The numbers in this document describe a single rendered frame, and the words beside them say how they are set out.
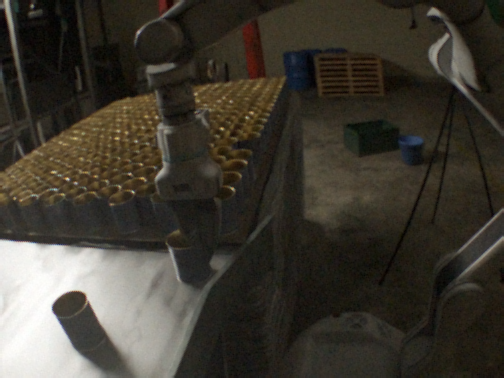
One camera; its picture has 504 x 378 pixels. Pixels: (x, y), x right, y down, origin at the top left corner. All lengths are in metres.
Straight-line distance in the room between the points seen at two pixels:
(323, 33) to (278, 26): 1.17
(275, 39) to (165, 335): 9.33
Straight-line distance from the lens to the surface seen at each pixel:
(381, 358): 1.51
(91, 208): 0.91
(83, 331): 0.58
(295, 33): 9.65
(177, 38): 0.50
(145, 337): 0.59
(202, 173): 0.55
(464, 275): 1.12
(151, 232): 0.85
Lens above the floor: 1.48
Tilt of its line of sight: 24 degrees down
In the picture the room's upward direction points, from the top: 8 degrees counter-clockwise
